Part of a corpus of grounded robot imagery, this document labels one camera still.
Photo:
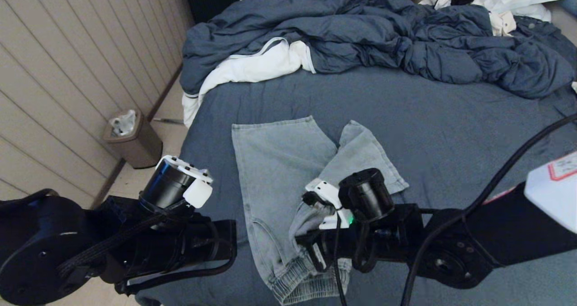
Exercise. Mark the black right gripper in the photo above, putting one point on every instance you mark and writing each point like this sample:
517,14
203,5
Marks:
338,249

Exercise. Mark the dark blue denim jacket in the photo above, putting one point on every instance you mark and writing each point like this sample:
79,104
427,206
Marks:
543,29

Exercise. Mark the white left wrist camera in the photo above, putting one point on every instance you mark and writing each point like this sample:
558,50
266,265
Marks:
198,193

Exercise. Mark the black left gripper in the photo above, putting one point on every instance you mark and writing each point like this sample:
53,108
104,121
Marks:
196,247

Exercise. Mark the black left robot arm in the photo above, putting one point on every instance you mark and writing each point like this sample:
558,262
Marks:
36,247

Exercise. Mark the dark blue bed sheet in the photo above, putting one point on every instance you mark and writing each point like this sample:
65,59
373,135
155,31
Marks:
451,130

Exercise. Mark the blue pillow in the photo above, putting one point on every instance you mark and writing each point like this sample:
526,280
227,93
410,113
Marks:
571,4

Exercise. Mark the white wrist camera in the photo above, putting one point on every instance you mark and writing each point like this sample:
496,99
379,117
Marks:
329,191
198,193

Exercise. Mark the brown metal trash bin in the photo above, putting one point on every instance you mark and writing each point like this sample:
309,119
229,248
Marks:
142,149

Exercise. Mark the light blue denim shorts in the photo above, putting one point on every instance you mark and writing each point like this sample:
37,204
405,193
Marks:
279,162

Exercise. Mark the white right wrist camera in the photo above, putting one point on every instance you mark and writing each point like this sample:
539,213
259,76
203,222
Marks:
329,191

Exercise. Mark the crumpled dark blue duvet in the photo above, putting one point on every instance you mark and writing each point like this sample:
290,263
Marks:
360,26

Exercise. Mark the cream button shirt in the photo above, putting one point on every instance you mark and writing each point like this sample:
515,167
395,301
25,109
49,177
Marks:
502,24

